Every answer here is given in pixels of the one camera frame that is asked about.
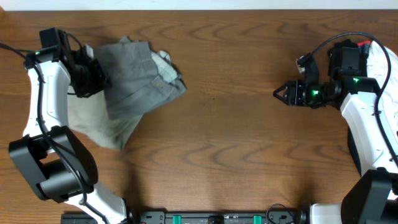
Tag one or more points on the red black garment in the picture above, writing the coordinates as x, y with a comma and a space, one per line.
364, 48

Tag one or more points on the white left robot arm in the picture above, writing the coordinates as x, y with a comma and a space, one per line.
53, 161

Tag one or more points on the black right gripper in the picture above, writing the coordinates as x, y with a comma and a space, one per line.
295, 93

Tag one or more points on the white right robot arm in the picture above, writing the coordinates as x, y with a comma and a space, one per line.
373, 199

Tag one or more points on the white garment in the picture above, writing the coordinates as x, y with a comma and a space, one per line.
377, 68

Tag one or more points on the grey shorts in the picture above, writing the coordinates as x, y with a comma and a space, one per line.
141, 78

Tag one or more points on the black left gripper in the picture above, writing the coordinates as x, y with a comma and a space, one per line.
94, 78

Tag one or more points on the khaki shorts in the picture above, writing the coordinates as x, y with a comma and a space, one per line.
89, 116

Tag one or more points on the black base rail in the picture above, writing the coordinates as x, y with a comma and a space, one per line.
272, 216

